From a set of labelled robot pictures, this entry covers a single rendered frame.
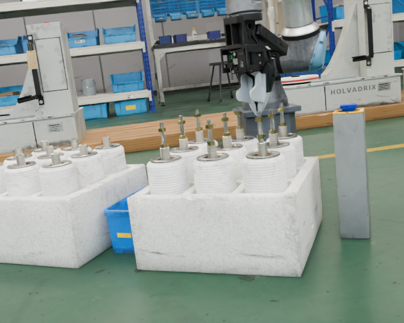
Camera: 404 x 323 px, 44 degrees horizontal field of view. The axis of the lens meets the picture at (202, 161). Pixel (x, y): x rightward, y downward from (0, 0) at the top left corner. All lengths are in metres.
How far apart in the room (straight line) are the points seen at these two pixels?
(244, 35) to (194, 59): 8.39
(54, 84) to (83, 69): 6.31
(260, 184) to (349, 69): 2.47
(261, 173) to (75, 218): 0.49
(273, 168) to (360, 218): 0.31
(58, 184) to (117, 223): 0.18
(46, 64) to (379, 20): 2.08
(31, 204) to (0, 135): 1.82
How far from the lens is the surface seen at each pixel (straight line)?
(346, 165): 1.24
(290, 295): 1.02
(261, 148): 1.09
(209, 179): 1.10
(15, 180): 1.38
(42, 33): 3.12
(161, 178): 1.14
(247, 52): 1.02
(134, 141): 2.96
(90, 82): 5.78
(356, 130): 1.22
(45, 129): 3.07
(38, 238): 1.34
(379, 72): 3.46
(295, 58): 1.58
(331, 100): 3.26
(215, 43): 6.45
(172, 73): 9.39
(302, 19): 1.56
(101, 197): 1.36
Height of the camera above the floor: 0.46
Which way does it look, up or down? 11 degrees down
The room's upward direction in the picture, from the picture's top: 7 degrees counter-clockwise
